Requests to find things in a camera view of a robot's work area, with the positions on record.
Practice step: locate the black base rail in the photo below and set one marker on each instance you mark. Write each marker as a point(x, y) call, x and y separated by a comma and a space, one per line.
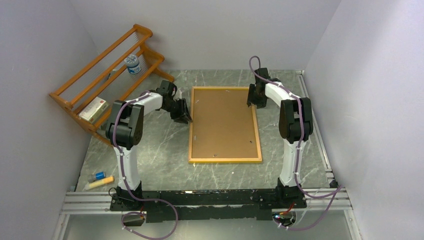
point(167, 205)

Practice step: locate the brown cardboard backing board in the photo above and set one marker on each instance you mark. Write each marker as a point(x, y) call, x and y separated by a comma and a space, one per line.
point(222, 122)

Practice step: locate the white red cardboard box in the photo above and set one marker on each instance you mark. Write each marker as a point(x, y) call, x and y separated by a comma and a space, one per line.
point(94, 110)

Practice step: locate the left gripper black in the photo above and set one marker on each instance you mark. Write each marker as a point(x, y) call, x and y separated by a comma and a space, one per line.
point(183, 118)

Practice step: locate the blue capped small tube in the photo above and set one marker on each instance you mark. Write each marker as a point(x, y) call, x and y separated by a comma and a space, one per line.
point(96, 176)

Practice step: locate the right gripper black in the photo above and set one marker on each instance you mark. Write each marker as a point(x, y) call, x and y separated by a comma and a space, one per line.
point(260, 104)

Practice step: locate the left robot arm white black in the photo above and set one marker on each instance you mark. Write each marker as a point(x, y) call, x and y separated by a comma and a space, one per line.
point(124, 130)

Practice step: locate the orange wooden shelf rack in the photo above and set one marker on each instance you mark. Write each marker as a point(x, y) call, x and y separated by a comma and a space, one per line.
point(104, 79)

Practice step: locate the yellow glue stick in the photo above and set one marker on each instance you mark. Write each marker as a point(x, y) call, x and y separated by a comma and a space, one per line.
point(98, 183)

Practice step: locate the yellow wooden picture frame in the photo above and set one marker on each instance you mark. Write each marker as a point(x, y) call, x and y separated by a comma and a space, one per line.
point(225, 161)

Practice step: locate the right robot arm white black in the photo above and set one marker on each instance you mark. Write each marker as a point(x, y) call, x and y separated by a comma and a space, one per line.
point(295, 125)

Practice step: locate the white blue lidded jar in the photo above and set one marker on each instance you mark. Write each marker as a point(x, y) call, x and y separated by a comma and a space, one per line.
point(132, 64)

